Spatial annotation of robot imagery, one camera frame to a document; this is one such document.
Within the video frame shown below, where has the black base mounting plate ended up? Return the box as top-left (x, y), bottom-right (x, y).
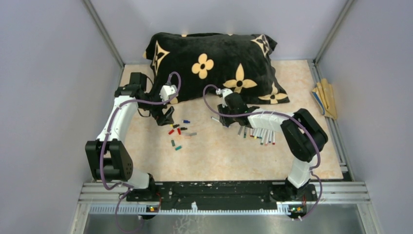
top-left (126, 180), bottom-right (318, 210)

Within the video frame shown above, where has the purple cable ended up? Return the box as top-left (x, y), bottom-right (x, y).
top-left (99, 71), bottom-right (182, 233)
top-left (202, 84), bottom-right (323, 222)

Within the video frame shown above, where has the folded tan cloth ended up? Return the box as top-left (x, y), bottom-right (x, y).
top-left (311, 78), bottom-right (338, 120)

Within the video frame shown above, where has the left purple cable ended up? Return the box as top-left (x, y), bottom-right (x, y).
top-left (99, 71), bottom-right (182, 233)

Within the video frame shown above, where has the white marker pink cap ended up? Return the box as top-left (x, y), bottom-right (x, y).
top-left (264, 131), bottom-right (270, 146)

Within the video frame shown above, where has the dark green pen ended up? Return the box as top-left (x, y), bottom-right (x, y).
top-left (260, 130), bottom-right (267, 145)

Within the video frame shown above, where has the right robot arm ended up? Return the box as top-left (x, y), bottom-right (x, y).
top-left (217, 89), bottom-right (328, 201)

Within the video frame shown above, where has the aluminium front rail frame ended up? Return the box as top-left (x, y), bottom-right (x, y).
top-left (70, 180), bottom-right (382, 234)

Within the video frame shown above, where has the black floral pillow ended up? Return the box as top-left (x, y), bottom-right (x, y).
top-left (143, 33), bottom-right (289, 104)

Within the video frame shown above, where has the white cable duct strip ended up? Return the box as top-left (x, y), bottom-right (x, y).
top-left (89, 202), bottom-right (291, 215)

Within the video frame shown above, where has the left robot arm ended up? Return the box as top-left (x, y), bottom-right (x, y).
top-left (85, 72), bottom-right (182, 202)

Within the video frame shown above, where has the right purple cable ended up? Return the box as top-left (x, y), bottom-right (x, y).
top-left (202, 84), bottom-right (323, 222)

